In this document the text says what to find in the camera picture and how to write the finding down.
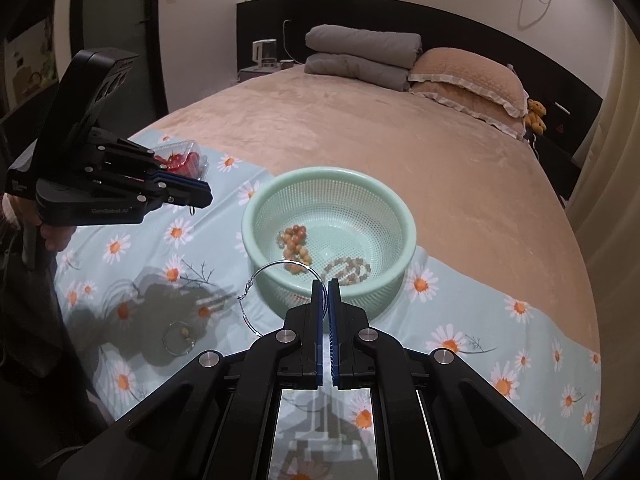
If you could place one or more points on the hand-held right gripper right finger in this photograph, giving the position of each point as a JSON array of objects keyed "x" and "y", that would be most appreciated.
[{"x": 334, "y": 330}]

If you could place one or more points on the grey folded quilt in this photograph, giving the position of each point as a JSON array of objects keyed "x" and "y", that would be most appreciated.
[
  {"x": 350, "y": 72},
  {"x": 365, "y": 42}
]

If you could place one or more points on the yellow teddy bear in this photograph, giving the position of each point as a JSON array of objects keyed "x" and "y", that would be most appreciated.
[{"x": 535, "y": 115}]

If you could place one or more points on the tan bed blanket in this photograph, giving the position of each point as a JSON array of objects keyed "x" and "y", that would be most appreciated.
[{"x": 400, "y": 135}]

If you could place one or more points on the black headboard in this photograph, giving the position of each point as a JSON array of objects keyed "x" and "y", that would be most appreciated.
[{"x": 450, "y": 20}]

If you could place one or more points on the tan frilled pillow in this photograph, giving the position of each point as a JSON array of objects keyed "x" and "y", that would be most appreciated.
[
  {"x": 470, "y": 110},
  {"x": 465, "y": 70}
]

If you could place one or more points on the daisy print cloth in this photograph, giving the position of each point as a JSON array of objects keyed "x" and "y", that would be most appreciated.
[{"x": 465, "y": 310}]

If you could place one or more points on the white bedside appliance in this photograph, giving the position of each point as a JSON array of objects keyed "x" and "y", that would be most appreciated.
[{"x": 264, "y": 52}]

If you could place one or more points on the clear box of red beads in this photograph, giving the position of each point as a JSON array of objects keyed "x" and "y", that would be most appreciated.
[{"x": 185, "y": 160}]

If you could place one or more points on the dark door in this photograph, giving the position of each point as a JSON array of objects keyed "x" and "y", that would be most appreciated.
[{"x": 120, "y": 20}]

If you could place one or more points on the cream curtain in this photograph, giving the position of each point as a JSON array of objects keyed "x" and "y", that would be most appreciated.
[{"x": 610, "y": 160}]

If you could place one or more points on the person's left hand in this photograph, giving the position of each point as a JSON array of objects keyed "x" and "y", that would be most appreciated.
[{"x": 57, "y": 237}]

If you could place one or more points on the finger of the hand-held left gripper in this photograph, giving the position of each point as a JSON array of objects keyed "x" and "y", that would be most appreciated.
[
  {"x": 180, "y": 199},
  {"x": 130, "y": 155}
]

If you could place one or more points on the green plastic basket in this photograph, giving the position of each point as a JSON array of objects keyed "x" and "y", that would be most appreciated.
[{"x": 380, "y": 200}]

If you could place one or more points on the black nightstand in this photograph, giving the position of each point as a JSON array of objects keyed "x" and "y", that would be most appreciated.
[{"x": 555, "y": 165}]

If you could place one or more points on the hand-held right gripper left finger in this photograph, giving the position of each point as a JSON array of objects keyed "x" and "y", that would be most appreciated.
[{"x": 317, "y": 330}]

